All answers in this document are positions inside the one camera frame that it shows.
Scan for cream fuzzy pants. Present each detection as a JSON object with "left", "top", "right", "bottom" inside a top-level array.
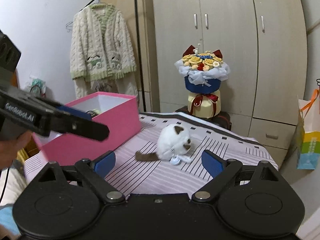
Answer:
[{"left": 74, "top": 76, "right": 139, "bottom": 100}]

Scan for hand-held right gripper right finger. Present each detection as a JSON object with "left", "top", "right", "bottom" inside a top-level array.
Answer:
[{"left": 192, "top": 149, "right": 280, "bottom": 203}]

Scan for black cable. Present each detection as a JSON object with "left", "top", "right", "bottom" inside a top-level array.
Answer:
[{"left": 0, "top": 166, "right": 10, "bottom": 205}]

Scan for yellow object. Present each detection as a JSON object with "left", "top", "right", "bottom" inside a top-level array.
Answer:
[{"left": 16, "top": 148, "right": 29, "bottom": 162}]

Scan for white teal bag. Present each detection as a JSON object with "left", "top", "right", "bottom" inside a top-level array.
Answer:
[{"left": 25, "top": 76, "right": 48, "bottom": 98}]

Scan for black clothes rack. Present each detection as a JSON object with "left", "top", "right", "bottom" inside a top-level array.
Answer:
[{"left": 80, "top": 0, "right": 148, "bottom": 112}]

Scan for person's left hand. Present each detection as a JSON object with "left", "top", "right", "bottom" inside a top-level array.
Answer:
[{"left": 0, "top": 131, "right": 33, "bottom": 169}]

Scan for white cat plush toy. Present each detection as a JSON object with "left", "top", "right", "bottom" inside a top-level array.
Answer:
[{"left": 135, "top": 124, "right": 193, "bottom": 162}]

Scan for pink cardboard box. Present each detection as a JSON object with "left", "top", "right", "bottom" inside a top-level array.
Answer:
[{"left": 32, "top": 92, "right": 142, "bottom": 165}]

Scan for cream fuzzy cardigan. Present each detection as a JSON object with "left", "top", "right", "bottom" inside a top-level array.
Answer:
[{"left": 69, "top": 3, "right": 137, "bottom": 82}]

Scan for flower bouquet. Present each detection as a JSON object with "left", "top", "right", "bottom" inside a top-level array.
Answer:
[{"left": 174, "top": 44, "right": 230, "bottom": 93}]

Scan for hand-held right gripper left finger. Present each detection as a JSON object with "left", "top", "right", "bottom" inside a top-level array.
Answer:
[{"left": 37, "top": 151, "right": 125, "bottom": 204}]

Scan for white blue paper tag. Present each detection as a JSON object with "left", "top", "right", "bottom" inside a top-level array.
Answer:
[{"left": 169, "top": 155, "right": 192, "bottom": 165}]

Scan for cream gift box red ribbon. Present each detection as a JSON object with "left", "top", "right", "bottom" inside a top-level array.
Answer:
[{"left": 187, "top": 90, "right": 222, "bottom": 119}]

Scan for beige wardrobe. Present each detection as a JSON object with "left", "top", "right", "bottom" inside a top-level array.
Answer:
[{"left": 142, "top": 0, "right": 308, "bottom": 159}]

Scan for colourful paper gift bag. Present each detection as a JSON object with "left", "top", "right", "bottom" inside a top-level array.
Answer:
[{"left": 296, "top": 89, "right": 320, "bottom": 170}]

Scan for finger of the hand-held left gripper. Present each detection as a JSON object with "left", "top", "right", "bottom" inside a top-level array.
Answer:
[
  {"left": 56, "top": 106, "right": 92, "bottom": 121},
  {"left": 37, "top": 110, "right": 110, "bottom": 142}
]

